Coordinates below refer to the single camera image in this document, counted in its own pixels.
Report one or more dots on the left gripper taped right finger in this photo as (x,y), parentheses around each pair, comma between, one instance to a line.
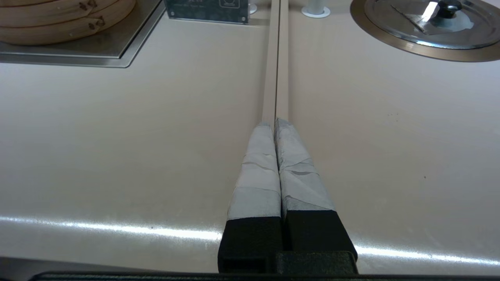
(304,195)

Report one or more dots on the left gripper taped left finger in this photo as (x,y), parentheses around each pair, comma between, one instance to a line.
(256,195)

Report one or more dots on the steel hinged pot lid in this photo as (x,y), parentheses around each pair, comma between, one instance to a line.
(390,19)

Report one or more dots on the clear acrylic sign holder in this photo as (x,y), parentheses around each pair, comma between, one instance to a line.
(207,9)

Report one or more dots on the recessed steel tray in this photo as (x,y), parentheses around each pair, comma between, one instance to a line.
(97,50)

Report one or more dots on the bamboo steamer stack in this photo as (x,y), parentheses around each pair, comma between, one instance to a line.
(58,23)

